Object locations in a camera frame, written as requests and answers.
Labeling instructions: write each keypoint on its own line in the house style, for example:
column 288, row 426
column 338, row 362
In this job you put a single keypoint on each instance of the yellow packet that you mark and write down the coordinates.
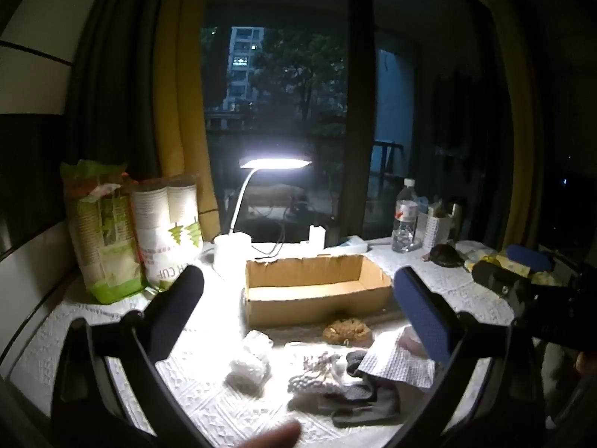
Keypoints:
column 506, row 263

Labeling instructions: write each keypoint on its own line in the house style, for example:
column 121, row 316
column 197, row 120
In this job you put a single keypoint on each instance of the dark green curtain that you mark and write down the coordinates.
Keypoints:
column 116, row 79

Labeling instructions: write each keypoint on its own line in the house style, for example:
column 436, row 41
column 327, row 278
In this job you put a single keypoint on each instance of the white waffle towel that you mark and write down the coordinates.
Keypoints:
column 396, row 364

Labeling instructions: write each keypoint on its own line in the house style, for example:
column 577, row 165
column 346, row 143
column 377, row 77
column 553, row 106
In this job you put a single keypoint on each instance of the white paper cup package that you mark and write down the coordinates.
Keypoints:
column 168, row 233

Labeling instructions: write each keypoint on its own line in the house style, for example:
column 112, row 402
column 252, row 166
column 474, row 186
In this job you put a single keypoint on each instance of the green paper cup package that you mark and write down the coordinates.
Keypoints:
column 102, row 242

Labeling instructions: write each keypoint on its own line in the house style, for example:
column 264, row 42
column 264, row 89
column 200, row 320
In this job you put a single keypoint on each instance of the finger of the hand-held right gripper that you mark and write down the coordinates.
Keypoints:
column 527, row 254
column 489, row 275

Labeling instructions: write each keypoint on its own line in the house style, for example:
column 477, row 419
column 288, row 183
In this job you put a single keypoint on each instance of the pink soft item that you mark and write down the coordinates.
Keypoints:
column 411, row 344

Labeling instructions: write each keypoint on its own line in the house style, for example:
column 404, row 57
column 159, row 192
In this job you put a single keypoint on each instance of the dark round object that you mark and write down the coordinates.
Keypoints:
column 445, row 255

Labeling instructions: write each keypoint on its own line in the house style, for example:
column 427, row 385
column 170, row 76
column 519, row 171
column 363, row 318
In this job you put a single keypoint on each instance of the white fluffy cloth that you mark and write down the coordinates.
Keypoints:
column 249, row 368

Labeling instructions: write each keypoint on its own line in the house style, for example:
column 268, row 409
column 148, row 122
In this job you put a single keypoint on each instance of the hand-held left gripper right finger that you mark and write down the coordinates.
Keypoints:
column 429, row 317

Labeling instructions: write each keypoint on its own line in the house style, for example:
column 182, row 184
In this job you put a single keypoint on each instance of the white perforated container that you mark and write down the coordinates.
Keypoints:
column 433, row 231

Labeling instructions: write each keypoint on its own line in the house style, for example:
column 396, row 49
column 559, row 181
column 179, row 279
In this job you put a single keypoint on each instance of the clear water bottle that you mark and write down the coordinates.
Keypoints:
column 404, row 224

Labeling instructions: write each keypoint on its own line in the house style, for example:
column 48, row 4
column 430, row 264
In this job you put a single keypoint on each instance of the metal thermos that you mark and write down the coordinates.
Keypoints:
column 458, row 219

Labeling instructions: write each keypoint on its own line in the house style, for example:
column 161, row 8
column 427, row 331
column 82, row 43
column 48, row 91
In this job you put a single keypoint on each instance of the grey knit glove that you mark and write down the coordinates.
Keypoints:
column 373, row 406

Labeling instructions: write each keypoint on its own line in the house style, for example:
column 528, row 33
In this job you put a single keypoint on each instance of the yellow curtain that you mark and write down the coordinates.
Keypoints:
column 186, row 102

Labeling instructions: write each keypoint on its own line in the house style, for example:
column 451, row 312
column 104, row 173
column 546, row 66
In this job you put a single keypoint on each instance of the cardboard box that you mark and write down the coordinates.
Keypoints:
column 317, row 296

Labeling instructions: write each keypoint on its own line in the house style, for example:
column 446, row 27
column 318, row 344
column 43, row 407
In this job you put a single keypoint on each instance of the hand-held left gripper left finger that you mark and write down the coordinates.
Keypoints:
column 186, row 289

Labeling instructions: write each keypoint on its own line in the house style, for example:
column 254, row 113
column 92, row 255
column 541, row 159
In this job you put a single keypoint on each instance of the white power adapter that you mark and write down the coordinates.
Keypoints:
column 316, row 237

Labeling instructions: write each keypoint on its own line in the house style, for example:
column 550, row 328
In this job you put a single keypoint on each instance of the white desk lamp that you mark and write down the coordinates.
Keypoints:
column 275, row 162

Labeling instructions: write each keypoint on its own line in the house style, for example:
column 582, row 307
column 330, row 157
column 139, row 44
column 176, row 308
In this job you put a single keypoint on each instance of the white embossed tablecloth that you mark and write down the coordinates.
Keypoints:
column 224, row 415

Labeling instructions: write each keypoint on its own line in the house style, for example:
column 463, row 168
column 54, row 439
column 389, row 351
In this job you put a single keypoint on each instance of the brown fuzzy scrunchie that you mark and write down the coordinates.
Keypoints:
column 347, row 332

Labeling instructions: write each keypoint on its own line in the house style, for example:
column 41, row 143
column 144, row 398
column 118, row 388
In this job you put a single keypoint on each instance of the dark window frame post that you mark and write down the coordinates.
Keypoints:
column 359, row 102

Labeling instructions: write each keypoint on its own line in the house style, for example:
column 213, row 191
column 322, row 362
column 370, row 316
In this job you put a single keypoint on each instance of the white knitted cloth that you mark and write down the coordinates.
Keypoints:
column 317, row 373

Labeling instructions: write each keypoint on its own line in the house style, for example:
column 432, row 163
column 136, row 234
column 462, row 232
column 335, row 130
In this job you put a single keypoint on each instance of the olive curtain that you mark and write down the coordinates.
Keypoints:
column 517, row 126

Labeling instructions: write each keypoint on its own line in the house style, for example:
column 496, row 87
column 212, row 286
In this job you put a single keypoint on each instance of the person's left hand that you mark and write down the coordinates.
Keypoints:
column 273, row 437

